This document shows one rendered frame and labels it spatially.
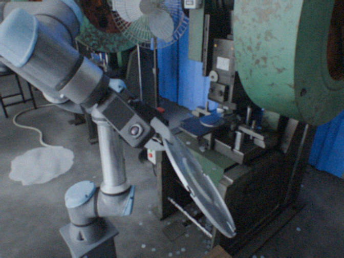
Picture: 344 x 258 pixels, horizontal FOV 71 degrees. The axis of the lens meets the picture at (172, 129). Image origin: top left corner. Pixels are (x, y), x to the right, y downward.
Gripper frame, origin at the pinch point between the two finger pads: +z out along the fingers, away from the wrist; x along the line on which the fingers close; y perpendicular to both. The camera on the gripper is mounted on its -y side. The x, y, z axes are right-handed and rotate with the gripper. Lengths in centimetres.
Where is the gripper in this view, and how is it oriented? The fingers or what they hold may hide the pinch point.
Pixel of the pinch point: (168, 145)
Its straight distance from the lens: 53.8
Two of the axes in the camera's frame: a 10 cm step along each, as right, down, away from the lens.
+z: 6.5, 5.0, 5.8
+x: -6.5, 7.5, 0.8
